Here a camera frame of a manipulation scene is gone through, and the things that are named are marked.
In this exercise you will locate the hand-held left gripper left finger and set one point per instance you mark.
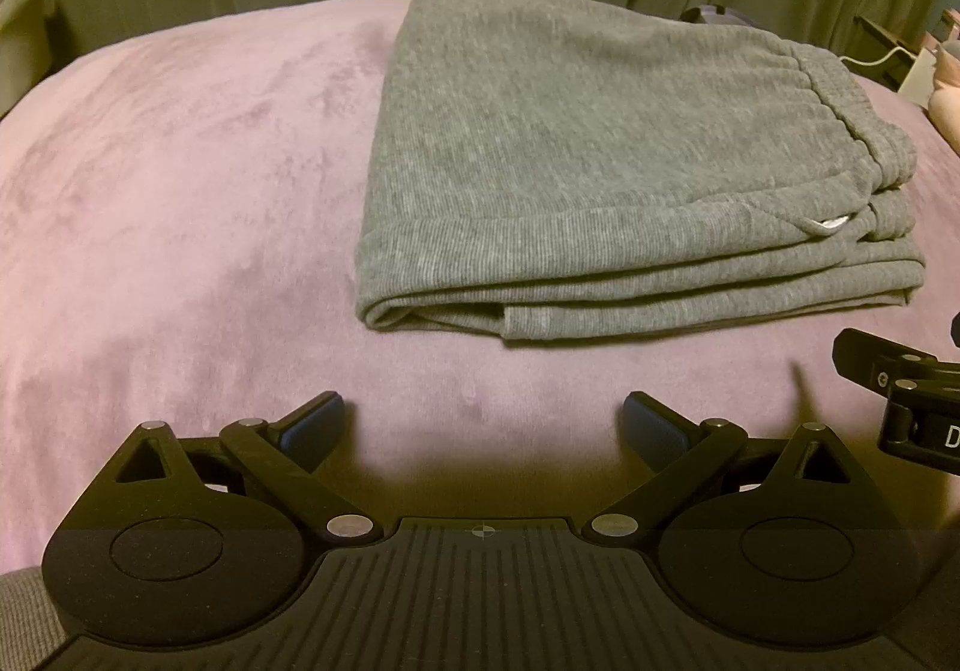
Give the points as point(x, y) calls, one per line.
point(311, 427)

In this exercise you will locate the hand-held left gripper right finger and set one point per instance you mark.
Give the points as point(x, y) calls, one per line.
point(656, 427)

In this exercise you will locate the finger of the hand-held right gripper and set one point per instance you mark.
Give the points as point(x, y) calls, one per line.
point(870, 356)

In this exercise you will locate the grey pants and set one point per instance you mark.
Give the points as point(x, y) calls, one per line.
point(585, 176)

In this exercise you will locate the pink plush blanket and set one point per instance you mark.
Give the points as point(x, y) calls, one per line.
point(187, 228)

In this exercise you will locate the beige box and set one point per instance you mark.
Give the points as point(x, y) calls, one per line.
point(916, 82)

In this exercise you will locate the pink rounded object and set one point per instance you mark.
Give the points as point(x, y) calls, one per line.
point(946, 86)

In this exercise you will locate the dark blue object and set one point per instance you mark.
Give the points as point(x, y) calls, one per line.
point(716, 14)

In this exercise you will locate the pale upholstered chair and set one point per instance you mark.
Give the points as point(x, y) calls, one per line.
point(22, 41)

